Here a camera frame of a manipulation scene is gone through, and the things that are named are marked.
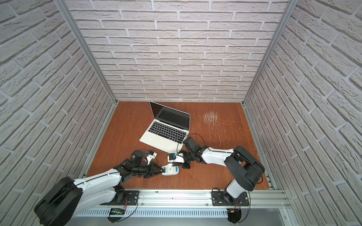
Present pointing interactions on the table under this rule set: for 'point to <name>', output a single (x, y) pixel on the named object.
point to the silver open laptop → (168, 129)
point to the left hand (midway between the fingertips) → (163, 168)
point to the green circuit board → (117, 211)
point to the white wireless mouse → (170, 170)
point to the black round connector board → (234, 215)
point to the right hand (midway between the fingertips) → (172, 165)
